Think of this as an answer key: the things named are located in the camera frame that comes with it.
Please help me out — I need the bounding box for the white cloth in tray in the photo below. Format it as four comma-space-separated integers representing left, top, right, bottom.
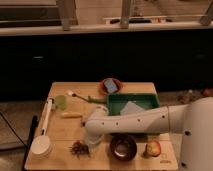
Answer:
120, 101, 144, 115

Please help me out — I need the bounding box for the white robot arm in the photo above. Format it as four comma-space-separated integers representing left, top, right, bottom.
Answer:
85, 97, 213, 171

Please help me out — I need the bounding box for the green chili pepper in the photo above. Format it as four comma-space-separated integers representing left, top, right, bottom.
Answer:
88, 96, 106, 104

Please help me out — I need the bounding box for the dark grape bunch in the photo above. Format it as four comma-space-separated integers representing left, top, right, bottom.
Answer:
70, 141, 90, 157

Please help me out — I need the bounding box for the dark brown bowl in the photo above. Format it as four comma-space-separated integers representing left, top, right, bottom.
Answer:
110, 134, 137, 162

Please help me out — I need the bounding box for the red yellow apple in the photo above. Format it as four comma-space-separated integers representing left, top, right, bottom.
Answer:
144, 140, 161, 157

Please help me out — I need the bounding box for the green plastic cup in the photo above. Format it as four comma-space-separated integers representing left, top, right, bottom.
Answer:
54, 95, 67, 110

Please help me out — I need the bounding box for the red bowl with blue sponge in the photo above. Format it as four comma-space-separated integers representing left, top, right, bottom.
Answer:
99, 78, 123, 95

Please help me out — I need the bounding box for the green plastic tray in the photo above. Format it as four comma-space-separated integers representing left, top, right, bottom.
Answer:
106, 93, 160, 116

